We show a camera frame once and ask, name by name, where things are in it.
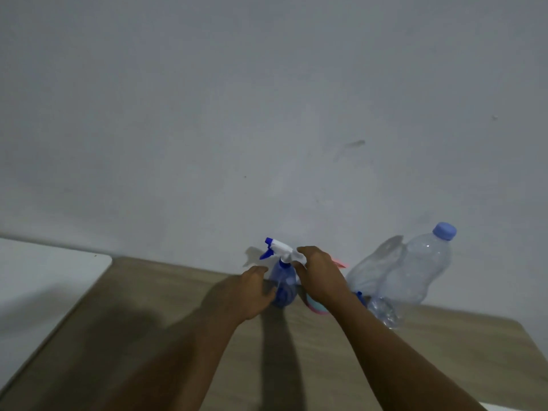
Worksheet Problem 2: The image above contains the person's left hand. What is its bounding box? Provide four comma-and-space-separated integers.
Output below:
226, 265, 279, 325

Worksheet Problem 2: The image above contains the person's right hand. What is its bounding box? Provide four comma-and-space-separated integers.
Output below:
293, 246, 352, 314

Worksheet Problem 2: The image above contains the blue spray bottle white trigger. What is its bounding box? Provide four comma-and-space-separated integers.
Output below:
259, 237, 308, 309

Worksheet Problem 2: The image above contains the person's right forearm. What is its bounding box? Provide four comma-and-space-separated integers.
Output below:
327, 292, 486, 411

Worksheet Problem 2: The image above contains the person's left forearm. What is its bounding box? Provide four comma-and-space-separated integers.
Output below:
100, 310, 245, 411

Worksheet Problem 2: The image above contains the small crushed clear plastic bottle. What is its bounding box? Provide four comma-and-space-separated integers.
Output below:
355, 291, 406, 330

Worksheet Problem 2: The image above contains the large clear plastic water bottle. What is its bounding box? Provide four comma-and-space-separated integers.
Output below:
376, 222, 457, 307

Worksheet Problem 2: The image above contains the white side table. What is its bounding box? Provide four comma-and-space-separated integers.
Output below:
0, 237, 113, 389

